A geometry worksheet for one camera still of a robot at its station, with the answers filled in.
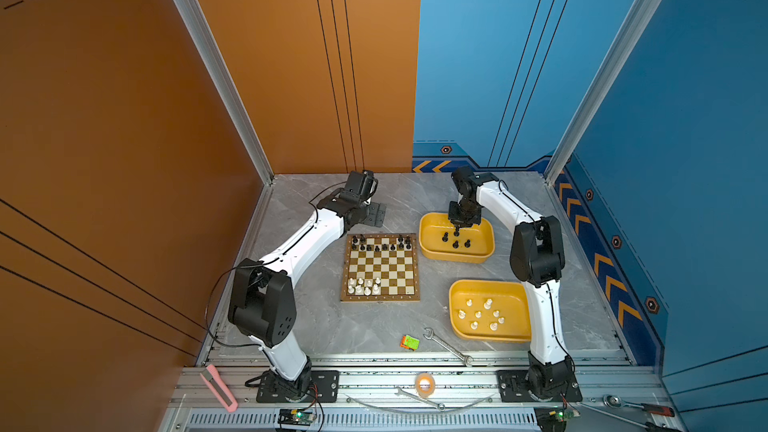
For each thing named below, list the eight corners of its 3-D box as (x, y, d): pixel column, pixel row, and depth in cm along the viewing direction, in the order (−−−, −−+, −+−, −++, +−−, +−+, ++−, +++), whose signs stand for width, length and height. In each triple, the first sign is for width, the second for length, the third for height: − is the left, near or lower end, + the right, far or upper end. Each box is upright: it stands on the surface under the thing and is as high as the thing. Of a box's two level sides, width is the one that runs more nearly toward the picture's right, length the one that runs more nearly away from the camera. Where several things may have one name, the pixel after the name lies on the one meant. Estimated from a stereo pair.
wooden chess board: (340, 302, 90) (339, 298, 87) (348, 238, 104) (347, 233, 102) (419, 302, 89) (420, 298, 87) (416, 238, 104) (416, 233, 102)
